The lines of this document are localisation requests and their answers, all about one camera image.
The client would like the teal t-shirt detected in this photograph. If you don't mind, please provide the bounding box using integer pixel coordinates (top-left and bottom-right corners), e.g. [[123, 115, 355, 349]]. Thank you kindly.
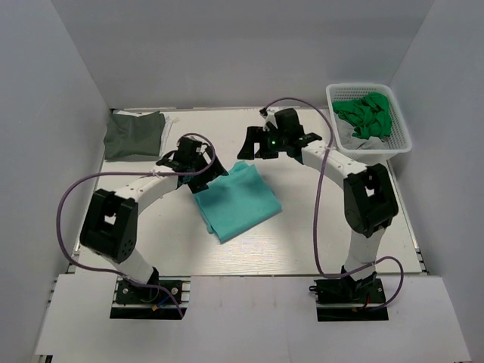
[[194, 161, 282, 244]]

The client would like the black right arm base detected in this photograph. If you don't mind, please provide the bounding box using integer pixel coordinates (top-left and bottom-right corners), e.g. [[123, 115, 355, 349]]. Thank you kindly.
[[309, 278, 389, 322]]

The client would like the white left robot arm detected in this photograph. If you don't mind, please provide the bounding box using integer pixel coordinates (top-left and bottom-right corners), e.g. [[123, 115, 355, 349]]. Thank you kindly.
[[79, 151, 228, 285]]

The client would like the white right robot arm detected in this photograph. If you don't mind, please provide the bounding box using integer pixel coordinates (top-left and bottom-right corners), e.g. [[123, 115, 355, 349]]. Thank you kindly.
[[237, 126, 399, 283]]

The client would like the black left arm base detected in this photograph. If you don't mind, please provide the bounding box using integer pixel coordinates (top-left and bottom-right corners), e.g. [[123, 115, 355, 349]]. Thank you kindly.
[[110, 277, 191, 321]]

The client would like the crumpled grey t-shirt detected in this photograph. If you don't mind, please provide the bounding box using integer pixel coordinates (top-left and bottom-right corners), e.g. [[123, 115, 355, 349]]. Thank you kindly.
[[337, 119, 388, 150]]

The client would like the folded dark olive t-shirt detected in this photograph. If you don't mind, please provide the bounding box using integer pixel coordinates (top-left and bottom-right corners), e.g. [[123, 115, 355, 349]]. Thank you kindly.
[[103, 111, 166, 161]]

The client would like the crumpled green t-shirt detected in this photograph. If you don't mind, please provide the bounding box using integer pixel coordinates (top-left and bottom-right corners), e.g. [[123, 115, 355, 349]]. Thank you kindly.
[[332, 92, 392, 140]]

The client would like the white plastic basket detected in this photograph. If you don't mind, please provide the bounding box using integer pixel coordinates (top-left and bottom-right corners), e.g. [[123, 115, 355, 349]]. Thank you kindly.
[[326, 83, 412, 164]]

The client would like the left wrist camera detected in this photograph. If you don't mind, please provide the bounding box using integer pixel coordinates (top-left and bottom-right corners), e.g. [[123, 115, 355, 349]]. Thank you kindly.
[[173, 137, 203, 163]]

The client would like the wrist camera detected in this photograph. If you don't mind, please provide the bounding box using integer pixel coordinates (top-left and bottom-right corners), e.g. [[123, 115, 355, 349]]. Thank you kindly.
[[259, 108, 304, 138], [173, 137, 203, 163]]

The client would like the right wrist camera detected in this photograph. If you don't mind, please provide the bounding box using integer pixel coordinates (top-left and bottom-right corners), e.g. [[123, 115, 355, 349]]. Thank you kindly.
[[259, 108, 304, 138]]

